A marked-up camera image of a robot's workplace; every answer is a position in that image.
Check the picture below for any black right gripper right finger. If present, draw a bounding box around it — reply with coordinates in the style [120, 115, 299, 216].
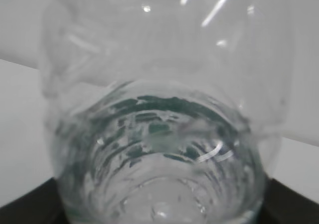
[259, 179, 319, 224]

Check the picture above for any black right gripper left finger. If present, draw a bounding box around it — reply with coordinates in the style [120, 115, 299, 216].
[0, 178, 67, 224]

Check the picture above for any clear water bottle green label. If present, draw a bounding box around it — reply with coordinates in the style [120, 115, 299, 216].
[40, 0, 293, 224]

